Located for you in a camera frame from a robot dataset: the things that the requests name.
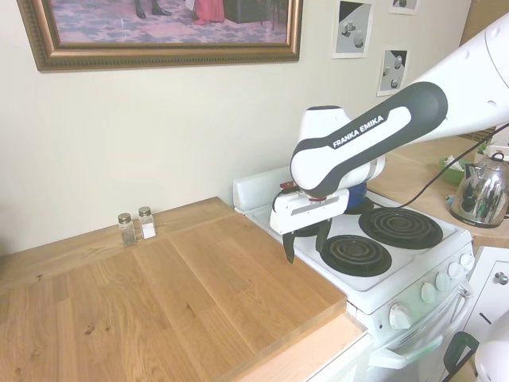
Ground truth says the large wooden board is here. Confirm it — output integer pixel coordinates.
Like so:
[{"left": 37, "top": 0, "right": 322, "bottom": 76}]
[{"left": 0, "top": 214, "right": 348, "bottom": 382}]

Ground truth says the large grey shapes print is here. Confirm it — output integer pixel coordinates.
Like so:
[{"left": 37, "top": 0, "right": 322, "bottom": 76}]
[{"left": 331, "top": 0, "right": 374, "bottom": 60}]

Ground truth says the green black handle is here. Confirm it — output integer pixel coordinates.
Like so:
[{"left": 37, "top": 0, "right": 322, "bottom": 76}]
[{"left": 442, "top": 331, "right": 480, "bottom": 374}]

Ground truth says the small grey shapes print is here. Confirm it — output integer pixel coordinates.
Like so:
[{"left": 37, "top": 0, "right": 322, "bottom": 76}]
[
  {"left": 387, "top": 0, "right": 421, "bottom": 17},
  {"left": 376, "top": 49, "right": 411, "bottom": 98}
]

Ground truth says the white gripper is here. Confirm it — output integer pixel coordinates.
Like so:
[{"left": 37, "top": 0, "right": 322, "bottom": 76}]
[{"left": 269, "top": 188, "right": 352, "bottom": 264}]

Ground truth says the glass salt shaker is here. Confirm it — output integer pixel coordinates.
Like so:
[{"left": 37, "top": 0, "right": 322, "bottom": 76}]
[{"left": 137, "top": 205, "right": 157, "bottom": 240}]

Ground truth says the blue pot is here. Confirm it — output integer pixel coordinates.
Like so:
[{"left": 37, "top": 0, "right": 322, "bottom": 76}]
[{"left": 348, "top": 183, "right": 368, "bottom": 209}]

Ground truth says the glass pepper shaker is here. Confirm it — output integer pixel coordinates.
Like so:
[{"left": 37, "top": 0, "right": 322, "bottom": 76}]
[{"left": 117, "top": 212, "right": 138, "bottom": 248}]

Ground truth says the large black coil burner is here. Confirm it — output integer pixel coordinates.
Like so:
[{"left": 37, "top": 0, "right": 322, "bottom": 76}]
[{"left": 357, "top": 207, "right": 444, "bottom": 252}]

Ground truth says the small black coil burner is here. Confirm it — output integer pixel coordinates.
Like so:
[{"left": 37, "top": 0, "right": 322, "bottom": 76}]
[
  {"left": 321, "top": 234, "right": 393, "bottom": 278},
  {"left": 344, "top": 201, "right": 377, "bottom": 218}
]

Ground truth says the black cable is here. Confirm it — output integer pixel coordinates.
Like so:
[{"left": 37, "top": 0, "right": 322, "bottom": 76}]
[{"left": 367, "top": 122, "right": 509, "bottom": 209}]

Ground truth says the white cabinet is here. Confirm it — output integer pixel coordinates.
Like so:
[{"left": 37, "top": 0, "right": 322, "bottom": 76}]
[{"left": 463, "top": 246, "right": 509, "bottom": 347}]

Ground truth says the gold framed painting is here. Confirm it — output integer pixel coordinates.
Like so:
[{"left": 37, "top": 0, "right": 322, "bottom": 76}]
[{"left": 16, "top": 0, "right": 304, "bottom": 72}]

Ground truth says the white oven door handle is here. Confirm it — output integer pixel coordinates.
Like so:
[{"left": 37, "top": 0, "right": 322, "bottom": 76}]
[{"left": 371, "top": 286, "right": 474, "bottom": 364}]

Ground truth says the white electric stove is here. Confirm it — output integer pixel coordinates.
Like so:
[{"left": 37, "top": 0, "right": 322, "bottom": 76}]
[{"left": 232, "top": 166, "right": 476, "bottom": 382}]

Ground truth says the stainless steel kettle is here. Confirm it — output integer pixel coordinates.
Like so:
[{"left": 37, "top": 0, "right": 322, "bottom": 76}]
[{"left": 449, "top": 150, "right": 509, "bottom": 229}]

